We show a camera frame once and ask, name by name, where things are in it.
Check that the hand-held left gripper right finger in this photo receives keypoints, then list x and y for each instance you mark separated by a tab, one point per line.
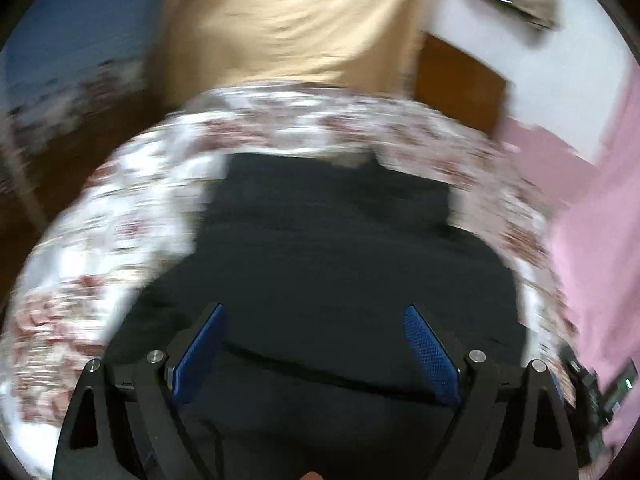
431	355

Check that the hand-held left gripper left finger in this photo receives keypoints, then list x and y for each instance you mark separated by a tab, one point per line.
199	352

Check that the black garment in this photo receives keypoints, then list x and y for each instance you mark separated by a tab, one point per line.
325	260

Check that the pink curtain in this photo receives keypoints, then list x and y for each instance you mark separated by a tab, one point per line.
600	260

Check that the floral satin bedspread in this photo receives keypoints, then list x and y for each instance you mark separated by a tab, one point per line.
125	200

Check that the wooden headboard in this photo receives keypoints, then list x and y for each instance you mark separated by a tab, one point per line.
457	85

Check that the beige curtain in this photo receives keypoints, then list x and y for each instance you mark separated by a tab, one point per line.
295	20

